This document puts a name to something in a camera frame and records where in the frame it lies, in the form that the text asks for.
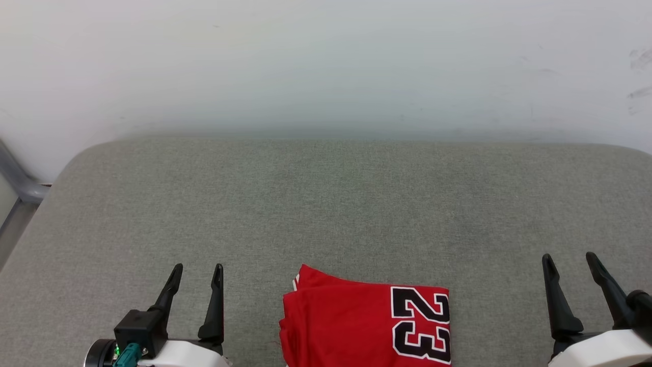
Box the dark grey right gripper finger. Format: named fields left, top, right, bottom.
left=585, top=251, right=635, bottom=330
left=541, top=253, right=585, bottom=341

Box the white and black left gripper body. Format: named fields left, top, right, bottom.
left=84, top=337, right=233, bottom=367

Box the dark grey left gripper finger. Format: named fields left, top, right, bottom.
left=148, top=263, right=183, bottom=327
left=197, top=263, right=225, bottom=346

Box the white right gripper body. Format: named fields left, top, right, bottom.
left=547, top=328, right=652, bottom=367

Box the red Bulls 23 jersey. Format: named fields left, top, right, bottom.
left=279, top=263, right=452, bottom=367

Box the grey fabric sofa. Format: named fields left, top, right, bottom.
left=0, top=136, right=652, bottom=367

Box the teal cable connector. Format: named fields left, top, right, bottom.
left=113, top=343, right=143, bottom=367

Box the grey metal frame bar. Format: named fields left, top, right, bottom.
left=0, top=139, right=51, bottom=205

